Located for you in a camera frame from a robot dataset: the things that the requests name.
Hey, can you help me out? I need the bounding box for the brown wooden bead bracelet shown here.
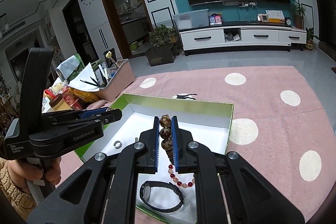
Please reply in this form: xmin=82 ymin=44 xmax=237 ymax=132
xmin=159 ymin=114 xmax=175 ymax=162

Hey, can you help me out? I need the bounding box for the beige quilted sleeve forearm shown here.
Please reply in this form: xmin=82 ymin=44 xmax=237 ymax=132
xmin=1 ymin=158 xmax=37 ymax=221

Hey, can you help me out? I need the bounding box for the green jewelry box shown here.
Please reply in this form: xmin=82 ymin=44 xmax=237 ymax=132
xmin=75 ymin=93 xmax=234 ymax=223

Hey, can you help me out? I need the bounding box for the left hand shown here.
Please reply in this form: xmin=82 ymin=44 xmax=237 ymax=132
xmin=7 ymin=157 xmax=62 ymax=188

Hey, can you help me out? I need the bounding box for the yellow bottle brown cap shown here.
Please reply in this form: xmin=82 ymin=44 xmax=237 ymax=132
xmin=49 ymin=94 xmax=71 ymax=111

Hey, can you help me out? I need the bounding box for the pink desk organizer box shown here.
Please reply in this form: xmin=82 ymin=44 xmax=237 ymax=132
xmin=94 ymin=59 xmax=135 ymax=102

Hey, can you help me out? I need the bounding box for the white paper sheet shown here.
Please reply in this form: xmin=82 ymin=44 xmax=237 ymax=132
xmin=67 ymin=63 xmax=99 ymax=92

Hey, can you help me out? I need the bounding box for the black wrist watch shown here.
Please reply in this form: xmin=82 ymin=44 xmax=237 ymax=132
xmin=139 ymin=181 xmax=185 ymax=213

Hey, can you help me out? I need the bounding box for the potted green plant black pot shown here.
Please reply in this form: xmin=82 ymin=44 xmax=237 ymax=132
xmin=145 ymin=24 xmax=178 ymax=67

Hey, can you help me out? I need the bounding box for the pink polka dot blanket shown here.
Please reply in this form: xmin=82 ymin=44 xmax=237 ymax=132
xmin=60 ymin=65 xmax=334 ymax=224

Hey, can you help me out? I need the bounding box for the clear plastic storage bin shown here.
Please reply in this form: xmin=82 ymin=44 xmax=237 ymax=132
xmin=173 ymin=9 xmax=210 ymax=30

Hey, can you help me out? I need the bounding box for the white tv cabinet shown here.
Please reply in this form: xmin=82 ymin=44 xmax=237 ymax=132
xmin=179 ymin=22 xmax=306 ymax=55

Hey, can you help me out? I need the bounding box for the small floor potted plant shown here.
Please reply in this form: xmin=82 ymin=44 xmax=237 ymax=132
xmin=305 ymin=27 xmax=320 ymax=51

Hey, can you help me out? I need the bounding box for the tall potted plant on cabinet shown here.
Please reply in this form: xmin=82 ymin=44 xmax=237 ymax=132
xmin=290 ymin=0 xmax=306 ymax=30

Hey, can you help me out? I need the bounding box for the red bead bracelet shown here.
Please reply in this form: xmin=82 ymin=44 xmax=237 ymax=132
xmin=167 ymin=164 xmax=197 ymax=190

